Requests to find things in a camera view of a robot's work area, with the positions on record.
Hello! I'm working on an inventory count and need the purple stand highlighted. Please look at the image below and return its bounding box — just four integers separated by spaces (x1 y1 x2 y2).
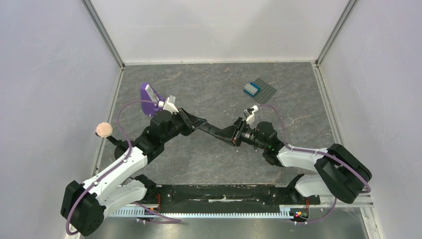
140 83 165 117

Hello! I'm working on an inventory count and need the white comb cable duct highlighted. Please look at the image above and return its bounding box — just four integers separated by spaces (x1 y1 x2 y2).
109 206 307 220

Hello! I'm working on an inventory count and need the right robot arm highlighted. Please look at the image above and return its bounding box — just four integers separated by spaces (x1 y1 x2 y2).
208 118 372 204

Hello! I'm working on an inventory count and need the aluminium frame rail left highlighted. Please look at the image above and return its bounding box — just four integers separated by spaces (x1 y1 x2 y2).
64 0 126 239

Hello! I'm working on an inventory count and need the aluminium frame rail right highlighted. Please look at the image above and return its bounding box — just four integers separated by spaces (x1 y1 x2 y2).
313 0 382 239

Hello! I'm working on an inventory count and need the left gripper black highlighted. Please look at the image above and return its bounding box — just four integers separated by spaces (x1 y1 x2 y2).
161 107 207 143

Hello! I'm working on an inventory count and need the blue lego brick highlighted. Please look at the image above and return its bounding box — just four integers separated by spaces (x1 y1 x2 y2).
243 82 261 97

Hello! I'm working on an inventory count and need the white device in stand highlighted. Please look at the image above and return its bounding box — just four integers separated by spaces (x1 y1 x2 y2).
145 84 160 103

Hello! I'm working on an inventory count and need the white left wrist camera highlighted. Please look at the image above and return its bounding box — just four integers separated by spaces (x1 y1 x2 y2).
158 95 179 114

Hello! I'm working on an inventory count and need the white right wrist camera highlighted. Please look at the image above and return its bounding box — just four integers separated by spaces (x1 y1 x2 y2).
243 105 259 125

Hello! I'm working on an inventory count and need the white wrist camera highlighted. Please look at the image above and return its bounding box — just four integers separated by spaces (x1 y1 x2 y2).
243 105 259 125
158 95 179 114

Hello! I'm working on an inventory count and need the black remote control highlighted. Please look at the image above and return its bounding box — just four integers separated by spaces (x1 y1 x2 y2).
199 122 220 137

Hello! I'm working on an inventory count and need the pink round knob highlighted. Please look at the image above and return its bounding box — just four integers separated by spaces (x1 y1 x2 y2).
95 122 113 138

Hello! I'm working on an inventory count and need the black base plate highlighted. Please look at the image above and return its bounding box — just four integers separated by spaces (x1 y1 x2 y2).
139 184 320 213

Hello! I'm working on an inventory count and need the grey lego baseplate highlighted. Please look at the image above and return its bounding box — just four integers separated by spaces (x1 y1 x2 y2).
246 78 277 105

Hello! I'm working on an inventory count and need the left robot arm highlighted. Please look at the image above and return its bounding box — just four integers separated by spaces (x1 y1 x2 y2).
61 108 207 236

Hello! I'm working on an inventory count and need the light grey lego brick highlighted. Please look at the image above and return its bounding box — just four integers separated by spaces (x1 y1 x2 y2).
243 83 258 96

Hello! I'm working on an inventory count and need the aluminium frame rail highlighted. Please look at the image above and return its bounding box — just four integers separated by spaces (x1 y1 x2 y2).
313 0 382 239
64 0 126 239

